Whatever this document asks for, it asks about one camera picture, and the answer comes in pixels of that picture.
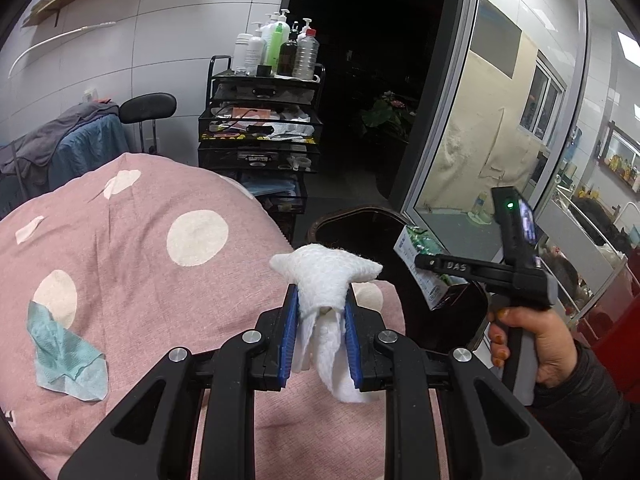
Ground teal tissue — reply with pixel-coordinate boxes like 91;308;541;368
26;301;110;402

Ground black round stool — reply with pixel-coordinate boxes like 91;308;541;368
119;92;178;153

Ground white curved rod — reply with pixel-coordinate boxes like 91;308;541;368
9;20;118;78

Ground glass sliding door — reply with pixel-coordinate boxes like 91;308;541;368
390;0;591;253

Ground person's right hand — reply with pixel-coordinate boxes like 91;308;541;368
487;305;582;389

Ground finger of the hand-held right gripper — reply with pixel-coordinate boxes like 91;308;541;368
414;252;476;282

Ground group of toiletry bottles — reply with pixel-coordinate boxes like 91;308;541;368
231;9;321;81

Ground person's right forearm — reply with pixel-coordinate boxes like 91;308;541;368
527;340;640;480

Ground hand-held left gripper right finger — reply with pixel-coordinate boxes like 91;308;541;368
344;296;583;480

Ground pink polka dot blanket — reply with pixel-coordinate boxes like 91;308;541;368
0;152;453;480

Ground potted green plant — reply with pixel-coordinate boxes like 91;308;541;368
362;91;418;142

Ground black trash bin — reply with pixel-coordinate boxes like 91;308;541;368
307;207;491;361

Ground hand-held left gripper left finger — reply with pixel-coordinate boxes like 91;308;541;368
59;284;301;480

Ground white tissue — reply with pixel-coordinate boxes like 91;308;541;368
269;242;385;406

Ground grey blue draped clothes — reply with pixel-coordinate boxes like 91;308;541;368
0;112;132;211

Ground grey blanket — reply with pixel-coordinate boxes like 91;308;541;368
0;102;121;173

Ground green snack packet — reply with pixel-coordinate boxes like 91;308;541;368
392;225;457;311

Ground black mesh drawer cart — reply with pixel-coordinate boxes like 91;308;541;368
197;55;327;241

